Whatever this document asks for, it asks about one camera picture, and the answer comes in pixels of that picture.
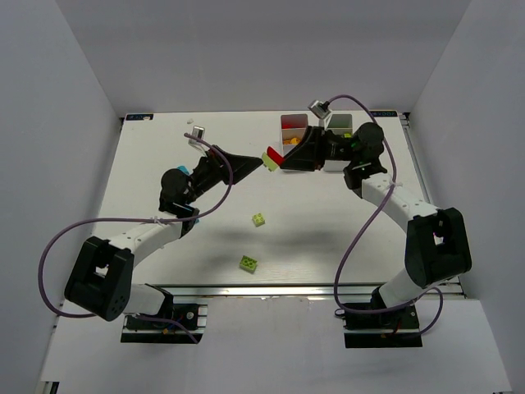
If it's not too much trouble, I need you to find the pale green small lego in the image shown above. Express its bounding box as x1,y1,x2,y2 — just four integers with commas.
261,153,279,172

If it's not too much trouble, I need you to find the red curved lego brick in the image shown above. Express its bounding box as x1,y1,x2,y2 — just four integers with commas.
267,146,284,167

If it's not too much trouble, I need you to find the red curved lego piece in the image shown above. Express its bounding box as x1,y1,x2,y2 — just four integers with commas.
281,117,308,129

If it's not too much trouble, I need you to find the pale green 2x2 lego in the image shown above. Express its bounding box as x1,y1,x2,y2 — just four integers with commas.
252,213,266,227

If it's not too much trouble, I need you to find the lime 2x2 lego brick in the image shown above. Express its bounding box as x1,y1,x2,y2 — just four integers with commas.
239,255,258,273

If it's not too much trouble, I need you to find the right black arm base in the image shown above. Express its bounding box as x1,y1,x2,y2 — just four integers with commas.
335,305,422,349

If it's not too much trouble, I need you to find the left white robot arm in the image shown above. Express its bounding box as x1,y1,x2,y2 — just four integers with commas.
65,145,263,322

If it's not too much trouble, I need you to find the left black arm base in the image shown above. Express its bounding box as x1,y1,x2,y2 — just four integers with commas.
121,295,208,345

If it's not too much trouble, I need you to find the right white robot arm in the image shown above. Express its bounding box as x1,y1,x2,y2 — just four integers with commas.
280,122,472,314

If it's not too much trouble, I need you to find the right white sorting container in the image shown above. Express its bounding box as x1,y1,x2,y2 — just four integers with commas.
323,113,353,172

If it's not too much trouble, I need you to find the white sorting container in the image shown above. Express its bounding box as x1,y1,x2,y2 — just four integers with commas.
279,113,308,157
323,113,353,172

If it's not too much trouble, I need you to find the cyan arched lego brick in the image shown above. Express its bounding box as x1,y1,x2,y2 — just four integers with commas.
176,166,190,176

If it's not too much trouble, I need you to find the left white sorting container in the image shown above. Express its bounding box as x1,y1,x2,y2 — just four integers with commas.
279,113,308,157

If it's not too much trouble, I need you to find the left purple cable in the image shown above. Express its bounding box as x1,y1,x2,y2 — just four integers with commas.
39,131,235,345

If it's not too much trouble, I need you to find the purple cable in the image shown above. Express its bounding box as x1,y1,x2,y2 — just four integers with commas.
39,131,235,345
323,94,444,340

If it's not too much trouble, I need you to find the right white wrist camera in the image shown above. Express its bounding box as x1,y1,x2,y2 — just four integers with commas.
308,100,332,129

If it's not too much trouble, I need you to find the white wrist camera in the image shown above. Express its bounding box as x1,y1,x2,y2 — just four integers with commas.
189,126,205,146
308,100,332,129

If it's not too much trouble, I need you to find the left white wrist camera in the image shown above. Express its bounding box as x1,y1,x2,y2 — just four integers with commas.
189,126,205,146

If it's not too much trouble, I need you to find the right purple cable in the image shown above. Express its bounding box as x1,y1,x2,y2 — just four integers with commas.
323,94,444,340

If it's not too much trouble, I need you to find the aluminium table rail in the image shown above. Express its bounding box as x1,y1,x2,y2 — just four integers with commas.
156,282,464,298

